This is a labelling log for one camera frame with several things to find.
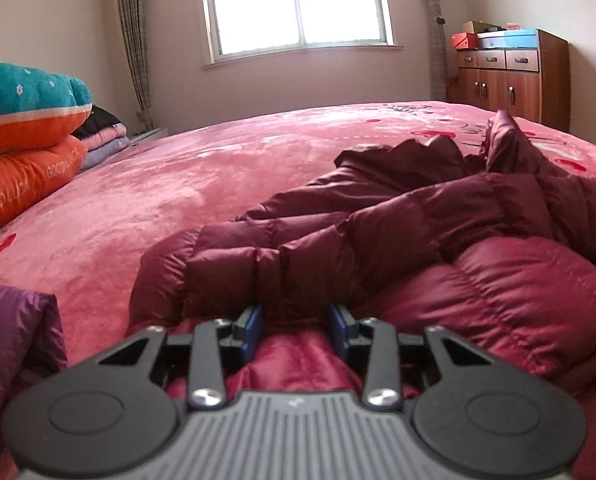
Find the teal dotted folded quilt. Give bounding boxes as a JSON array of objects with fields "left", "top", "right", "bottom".
[{"left": 0, "top": 56, "right": 93, "bottom": 154}]

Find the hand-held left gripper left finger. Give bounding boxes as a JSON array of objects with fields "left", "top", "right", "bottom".
[{"left": 98, "top": 305, "right": 264, "bottom": 409}]

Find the wooden cabinet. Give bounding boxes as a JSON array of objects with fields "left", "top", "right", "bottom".
[{"left": 446, "top": 29, "right": 571, "bottom": 134}]

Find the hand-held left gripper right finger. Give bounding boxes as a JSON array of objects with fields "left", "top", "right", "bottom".
[{"left": 327, "top": 302, "right": 497, "bottom": 407}]

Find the blue box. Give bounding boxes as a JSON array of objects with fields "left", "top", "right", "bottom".
[{"left": 477, "top": 29, "right": 538, "bottom": 50}]

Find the purple down jacket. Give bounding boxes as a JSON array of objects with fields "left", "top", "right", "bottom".
[{"left": 0, "top": 284, "right": 70, "bottom": 480}]

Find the grey checked curtain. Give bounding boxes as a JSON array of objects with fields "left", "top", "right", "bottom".
[
  {"left": 114, "top": 0, "right": 154, "bottom": 134},
  {"left": 410, "top": 0, "right": 459, "bottom": 102}
]

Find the orange folded quilt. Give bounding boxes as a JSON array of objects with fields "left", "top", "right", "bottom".
[{"left": 0, "top": 135, "right": 88, "bottom": 239}]

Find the pink folded garment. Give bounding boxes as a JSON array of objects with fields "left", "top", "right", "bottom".
[{"left": 83, "top": 124, "right": 129, "bottom": 152}]

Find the bed with pink blanket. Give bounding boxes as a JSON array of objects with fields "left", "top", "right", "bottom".
[{"left": 0, "top": 100, "right": 596, "bottom": 480}]

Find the maroon down jacket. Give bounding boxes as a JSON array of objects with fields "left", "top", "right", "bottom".
[{"left": 127, "top": 109, "right": 596, "bottom": 480}]

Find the black folded garment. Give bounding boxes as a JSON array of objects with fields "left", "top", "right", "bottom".
[{"left": 72, "top": 105, "right": 122, "bottom": 142}]

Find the window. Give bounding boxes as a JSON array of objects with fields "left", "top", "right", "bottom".
[{"left": 197, "top": 0, "right": 405, "bottom": 69}]

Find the white nightstand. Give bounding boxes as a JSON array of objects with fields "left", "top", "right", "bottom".
[{"left": 128, "top": 127, "right": 170, "bottom": 145}]

